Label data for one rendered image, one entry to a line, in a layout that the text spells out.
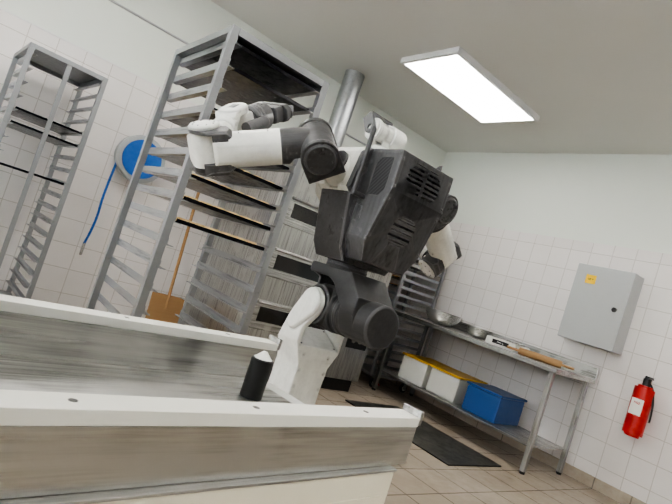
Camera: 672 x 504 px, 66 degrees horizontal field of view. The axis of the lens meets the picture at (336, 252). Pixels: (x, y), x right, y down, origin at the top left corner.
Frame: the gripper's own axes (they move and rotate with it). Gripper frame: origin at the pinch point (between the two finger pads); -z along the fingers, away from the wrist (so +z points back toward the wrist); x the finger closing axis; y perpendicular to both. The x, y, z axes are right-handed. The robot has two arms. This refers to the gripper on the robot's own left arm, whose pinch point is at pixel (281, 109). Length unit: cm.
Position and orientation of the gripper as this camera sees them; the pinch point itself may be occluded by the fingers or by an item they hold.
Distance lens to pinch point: 178.5
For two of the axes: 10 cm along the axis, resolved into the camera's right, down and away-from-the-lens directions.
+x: 8.8, 2.1, -4.2
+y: 0.0, -8.9, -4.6
